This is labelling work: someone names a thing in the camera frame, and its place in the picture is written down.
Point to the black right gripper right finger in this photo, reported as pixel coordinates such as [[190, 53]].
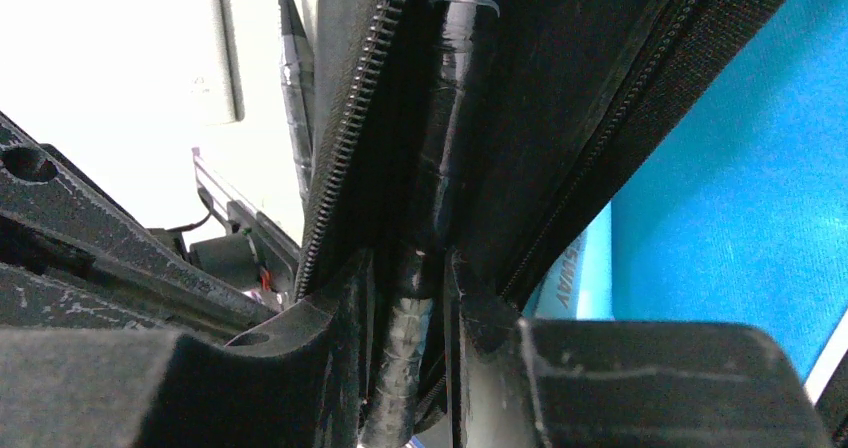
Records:
[[519, 382]]

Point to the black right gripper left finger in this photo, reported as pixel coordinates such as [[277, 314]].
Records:
[[293, 381]]

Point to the black racket cover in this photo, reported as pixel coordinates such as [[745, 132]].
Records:
[[558, 67]]

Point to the black badminton racket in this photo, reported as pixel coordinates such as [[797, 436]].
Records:
[[462, 44], [297, 87]]

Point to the blue racket cover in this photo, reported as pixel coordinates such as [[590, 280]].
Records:
[[717, 190]]

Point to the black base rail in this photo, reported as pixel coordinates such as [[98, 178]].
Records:
[[72, 258]]

